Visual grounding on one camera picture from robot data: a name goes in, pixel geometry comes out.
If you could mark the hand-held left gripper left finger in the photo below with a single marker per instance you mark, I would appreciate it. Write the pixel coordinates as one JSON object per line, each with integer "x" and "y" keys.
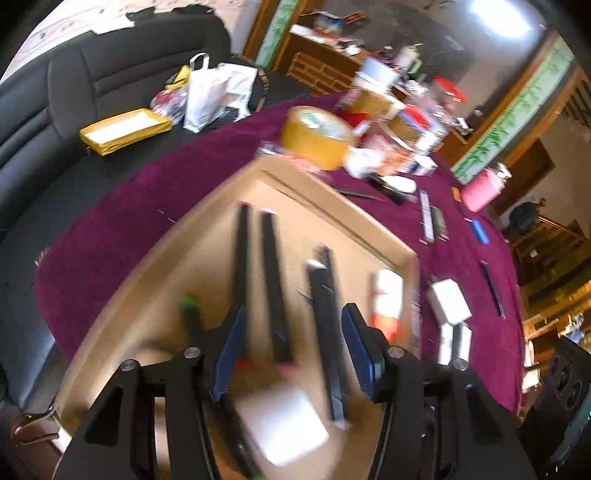
{"x": 228, "y": 355}

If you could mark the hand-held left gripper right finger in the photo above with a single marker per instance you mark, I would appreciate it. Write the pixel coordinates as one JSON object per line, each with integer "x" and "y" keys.
{"x": 362, "y": 350}

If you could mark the black marker white band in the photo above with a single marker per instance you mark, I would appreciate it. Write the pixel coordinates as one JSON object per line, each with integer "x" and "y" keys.
{"x": 325, "y": 323}

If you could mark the white tube orange cap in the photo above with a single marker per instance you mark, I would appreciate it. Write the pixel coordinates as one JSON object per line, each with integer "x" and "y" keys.
{"x": 388, "y": 300}

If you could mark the black marker pink cap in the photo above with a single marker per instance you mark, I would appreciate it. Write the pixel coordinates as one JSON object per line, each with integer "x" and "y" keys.
{"x": 276, "y": 286}

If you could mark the white rounded box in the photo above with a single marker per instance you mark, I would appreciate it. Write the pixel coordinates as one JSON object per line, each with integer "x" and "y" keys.
{"x": 281, "y": 424}

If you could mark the white USB charger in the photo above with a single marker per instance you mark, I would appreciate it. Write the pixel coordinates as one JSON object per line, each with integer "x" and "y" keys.
{"x": 449, "y": 300}

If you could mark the long white pen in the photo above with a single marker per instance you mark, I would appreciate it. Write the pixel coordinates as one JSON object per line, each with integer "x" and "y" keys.
{"x": 463, "y": 342}

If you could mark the cardboard tray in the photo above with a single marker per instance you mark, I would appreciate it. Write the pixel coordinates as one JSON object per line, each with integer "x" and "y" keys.
{"x": 298, "y": 221}

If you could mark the short white pen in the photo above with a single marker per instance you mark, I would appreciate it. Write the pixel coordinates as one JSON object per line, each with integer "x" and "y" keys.
{"x": 445, "y": 344}

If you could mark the long black pen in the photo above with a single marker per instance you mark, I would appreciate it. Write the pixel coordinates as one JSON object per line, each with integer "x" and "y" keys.
{"x": 493, "y": 288}

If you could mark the white stylus pen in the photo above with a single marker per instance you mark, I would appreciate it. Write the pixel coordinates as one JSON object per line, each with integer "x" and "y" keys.
{"x": 425, "y": 217}

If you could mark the wooden staircase railing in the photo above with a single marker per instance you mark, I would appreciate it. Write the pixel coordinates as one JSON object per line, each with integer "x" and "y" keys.
{"x": 549, "y": 254}

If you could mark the dark green lighter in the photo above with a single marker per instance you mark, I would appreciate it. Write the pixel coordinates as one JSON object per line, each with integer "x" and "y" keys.
{"x": 440, "y": 224}

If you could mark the thin black pen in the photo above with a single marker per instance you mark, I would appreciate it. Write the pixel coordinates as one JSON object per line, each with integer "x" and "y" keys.
{"x": 360, "y": 194}

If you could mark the black lipstick tube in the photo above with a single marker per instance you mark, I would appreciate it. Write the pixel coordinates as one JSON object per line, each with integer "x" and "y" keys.
{"x": 385, "y": 189}

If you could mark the blue lighter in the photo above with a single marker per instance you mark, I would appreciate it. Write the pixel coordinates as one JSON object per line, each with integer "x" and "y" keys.
{"x": 480, "y": 230}

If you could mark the white oval case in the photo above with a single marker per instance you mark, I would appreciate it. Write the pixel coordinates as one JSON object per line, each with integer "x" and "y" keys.
{"x": 401, "y": 184}

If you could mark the maroon tablecloth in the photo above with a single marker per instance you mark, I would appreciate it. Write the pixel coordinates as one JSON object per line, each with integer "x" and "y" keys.
{"x": 138, "y": 207}

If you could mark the white and blue small box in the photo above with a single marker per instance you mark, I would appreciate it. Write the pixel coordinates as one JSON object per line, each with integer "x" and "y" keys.
{"x": 425, "y": 165}

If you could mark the jar in pink woven sleeve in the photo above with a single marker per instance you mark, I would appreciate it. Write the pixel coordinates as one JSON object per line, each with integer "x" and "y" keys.
{"x": 480, "y": 189}

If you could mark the orange clear wrapper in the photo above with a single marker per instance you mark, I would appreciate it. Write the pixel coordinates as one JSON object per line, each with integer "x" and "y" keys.
{"x": 291, "y": 157}

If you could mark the brown packing tape roll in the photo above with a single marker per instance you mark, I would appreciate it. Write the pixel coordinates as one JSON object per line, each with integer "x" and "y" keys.
{"x": 316, "y": 136}

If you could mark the wooden door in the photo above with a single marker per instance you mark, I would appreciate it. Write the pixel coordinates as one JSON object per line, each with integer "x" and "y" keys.
{"x": 526, "y": 175}

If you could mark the gold patterned cup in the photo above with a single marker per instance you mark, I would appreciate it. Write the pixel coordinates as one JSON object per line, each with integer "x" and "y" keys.
{"x": 374, "y": 104}

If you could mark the yellow flat box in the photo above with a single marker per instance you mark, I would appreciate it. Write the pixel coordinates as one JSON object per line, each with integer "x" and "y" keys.
{"x": 122, "y": 131}

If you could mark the red clear plastic packet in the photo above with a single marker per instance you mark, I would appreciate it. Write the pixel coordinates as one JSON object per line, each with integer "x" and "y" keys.
{"x": 168, "y": 104}

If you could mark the cluster of jars and bottles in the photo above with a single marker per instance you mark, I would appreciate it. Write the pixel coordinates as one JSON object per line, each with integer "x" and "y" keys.
{"x": 323, "y": 60}

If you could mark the black sofa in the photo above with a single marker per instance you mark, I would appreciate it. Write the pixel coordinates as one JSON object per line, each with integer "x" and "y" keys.
{"x": 92, "y": 69}

